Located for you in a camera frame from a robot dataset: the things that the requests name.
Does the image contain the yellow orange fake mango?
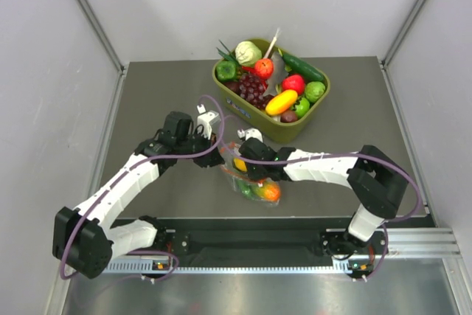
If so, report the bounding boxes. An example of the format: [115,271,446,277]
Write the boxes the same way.
[265,89,298,116]

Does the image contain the red fake apple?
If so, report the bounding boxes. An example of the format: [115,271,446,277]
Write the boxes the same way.
[281,74,305,96]

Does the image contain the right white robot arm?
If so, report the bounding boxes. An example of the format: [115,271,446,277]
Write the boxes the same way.
[238,138,409,256]

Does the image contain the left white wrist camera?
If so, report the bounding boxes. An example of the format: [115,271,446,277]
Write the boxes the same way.
[195,104,221,140]

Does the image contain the fake green onion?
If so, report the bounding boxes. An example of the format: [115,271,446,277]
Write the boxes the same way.
[216,40,240,66]

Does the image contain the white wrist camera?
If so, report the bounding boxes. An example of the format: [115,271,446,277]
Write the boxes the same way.
[237,128,263,142]
[195,104,221,140]

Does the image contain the clear zip top bag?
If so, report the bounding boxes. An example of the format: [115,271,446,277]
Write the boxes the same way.
[219,142,280,206]

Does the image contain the bright green fake pepper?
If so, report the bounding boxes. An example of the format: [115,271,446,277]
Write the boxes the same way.
[291,97,310,119]

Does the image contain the dark purple fake plum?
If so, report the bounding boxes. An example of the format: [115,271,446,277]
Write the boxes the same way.
[280,110,299,123]

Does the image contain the yellow fake lemon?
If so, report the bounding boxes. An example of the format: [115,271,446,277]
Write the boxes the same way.
[233,158,247,173]

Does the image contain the dark green fake cucumber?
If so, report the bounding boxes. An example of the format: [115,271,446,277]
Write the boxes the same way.
[282,52,325,82]

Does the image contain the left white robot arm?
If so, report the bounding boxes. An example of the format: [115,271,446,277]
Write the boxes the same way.
[52,106,223,280]

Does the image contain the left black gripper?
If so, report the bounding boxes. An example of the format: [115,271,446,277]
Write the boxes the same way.
[176,128,224,167]

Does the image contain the red fake tomato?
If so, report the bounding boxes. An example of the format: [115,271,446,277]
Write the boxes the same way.
[254,58,274,80]

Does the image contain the orange green fake mango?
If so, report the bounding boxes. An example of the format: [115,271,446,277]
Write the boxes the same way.
[254,183,281,202]

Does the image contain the pale green fake cabbage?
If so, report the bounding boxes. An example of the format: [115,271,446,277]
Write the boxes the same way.
[235,41,263,67]

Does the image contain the red fake chili pepper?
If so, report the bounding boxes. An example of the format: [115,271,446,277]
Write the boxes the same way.
[241,66,256,75]

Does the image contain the purple fake grapes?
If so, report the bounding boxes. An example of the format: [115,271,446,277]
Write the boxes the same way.
[237,73,274,110]

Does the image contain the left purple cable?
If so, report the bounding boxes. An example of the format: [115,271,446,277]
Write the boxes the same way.
[58,95,226,280]

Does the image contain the grey fake fish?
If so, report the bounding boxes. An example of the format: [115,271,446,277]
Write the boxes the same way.
[263,52,288,97]

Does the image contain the light green fake fruit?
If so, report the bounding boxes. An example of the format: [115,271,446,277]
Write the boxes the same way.
[304,81,326,104]

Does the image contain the green fake bell pepper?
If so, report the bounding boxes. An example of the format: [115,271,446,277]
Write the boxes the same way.
[215,60,237,82]

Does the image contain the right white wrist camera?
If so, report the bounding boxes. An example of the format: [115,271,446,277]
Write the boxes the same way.
[237,128,263,142]

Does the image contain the grey slotted cable duct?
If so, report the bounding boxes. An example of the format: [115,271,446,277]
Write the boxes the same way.
[103,257,368,275]

